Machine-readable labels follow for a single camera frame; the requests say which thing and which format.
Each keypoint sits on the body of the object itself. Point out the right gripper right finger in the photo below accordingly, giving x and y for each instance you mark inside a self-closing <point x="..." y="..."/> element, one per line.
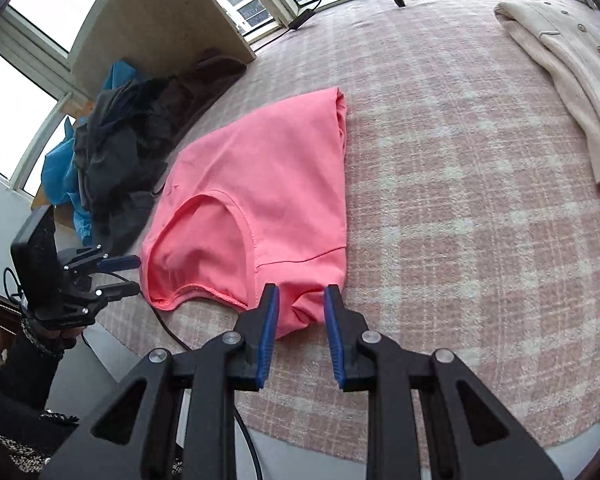
<point x="432" y="399"/>

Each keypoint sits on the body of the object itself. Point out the pink t-shirt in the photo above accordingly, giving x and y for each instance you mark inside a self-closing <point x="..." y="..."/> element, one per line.
<point x="259" y="201"/>

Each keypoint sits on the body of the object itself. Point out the wooden board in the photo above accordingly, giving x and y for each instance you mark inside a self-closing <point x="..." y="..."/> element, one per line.
<point x="158" y="37"/>

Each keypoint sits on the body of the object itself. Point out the pink plaid tablecloth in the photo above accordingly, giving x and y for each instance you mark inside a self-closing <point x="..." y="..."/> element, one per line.
<point x="473" y="214"/>

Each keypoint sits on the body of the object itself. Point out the person's left hand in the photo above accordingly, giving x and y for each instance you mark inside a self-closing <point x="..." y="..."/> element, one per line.
<point x="65" y="338"/>

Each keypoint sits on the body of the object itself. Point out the person's left forearm sleeve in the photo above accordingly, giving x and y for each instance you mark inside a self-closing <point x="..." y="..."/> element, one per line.
<point x="29" y="434"/>

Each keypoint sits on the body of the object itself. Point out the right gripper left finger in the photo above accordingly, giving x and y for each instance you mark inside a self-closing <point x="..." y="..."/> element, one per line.
<point x="175" y="404"/>

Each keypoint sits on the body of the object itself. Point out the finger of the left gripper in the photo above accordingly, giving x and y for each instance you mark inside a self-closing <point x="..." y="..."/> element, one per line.
<point x="115" y="292"/>
<point x="110" y="262"/>

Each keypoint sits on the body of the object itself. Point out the blue garment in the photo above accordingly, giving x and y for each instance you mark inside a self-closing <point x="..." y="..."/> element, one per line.
<point x="59" y="178"/>

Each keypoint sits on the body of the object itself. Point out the black garment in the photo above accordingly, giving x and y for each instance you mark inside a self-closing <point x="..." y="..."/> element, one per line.
<point x="119" y="154"/>

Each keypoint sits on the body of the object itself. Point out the dark brown garment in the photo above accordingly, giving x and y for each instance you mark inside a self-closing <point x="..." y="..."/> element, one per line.
<point x="189" y="95"/>

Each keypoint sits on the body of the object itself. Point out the cream knit cardigan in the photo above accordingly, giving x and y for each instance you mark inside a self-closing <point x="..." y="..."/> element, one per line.
<point x="564" y="39"/>

